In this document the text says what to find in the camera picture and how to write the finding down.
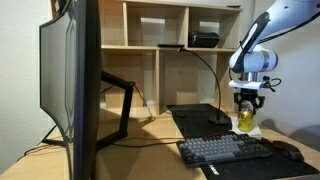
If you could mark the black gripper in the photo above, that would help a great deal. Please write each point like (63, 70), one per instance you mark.
(249, 95)

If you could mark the yellow green bottle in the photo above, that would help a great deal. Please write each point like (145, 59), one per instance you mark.
(246, 119)

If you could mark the black computer mouse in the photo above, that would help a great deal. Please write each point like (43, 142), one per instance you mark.
(290, 151)

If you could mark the white paper towel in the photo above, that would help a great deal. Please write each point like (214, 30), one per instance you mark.
(256, 131)

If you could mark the black gooseneck desk lamp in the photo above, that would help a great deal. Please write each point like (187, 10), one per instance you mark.
(216, 80)

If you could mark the grey black keyboard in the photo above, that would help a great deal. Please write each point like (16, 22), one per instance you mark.
(220, 150)

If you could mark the black desk mat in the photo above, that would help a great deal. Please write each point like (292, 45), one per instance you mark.
(196, 118)

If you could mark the black box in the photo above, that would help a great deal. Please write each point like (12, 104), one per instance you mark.
(203, 39)

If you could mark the light wooden shelf hutch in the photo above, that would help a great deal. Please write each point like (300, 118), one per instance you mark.
(173, 73)

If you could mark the small flat black item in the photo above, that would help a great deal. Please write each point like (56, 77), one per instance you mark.
(233, 5)

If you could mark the black monitor stand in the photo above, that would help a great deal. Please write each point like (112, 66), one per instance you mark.
(126, 106)

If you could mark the black curved monitor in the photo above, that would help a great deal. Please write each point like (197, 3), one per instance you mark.
(83, 83)

